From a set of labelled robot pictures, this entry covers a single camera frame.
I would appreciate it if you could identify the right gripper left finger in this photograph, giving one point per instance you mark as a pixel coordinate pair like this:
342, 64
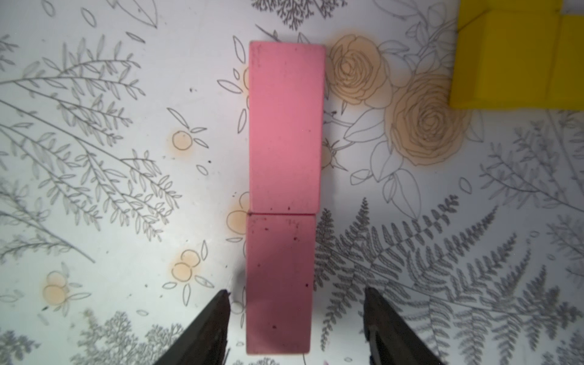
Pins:
205, 341

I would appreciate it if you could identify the small yellow cube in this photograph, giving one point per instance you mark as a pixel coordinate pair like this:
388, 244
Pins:
504, 60

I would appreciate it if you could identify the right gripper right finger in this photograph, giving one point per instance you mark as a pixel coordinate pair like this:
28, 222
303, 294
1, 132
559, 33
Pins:
391, 340

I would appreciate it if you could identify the yellow block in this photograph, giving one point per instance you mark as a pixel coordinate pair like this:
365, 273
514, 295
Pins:
566, 84
472, 9

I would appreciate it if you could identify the floral table mat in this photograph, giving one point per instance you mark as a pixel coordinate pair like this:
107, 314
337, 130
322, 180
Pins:
125, 185

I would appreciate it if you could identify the pink block three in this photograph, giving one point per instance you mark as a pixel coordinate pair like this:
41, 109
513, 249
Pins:
280, 257

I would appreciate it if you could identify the pink block five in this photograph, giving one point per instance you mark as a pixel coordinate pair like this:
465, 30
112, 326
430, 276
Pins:
286, 97

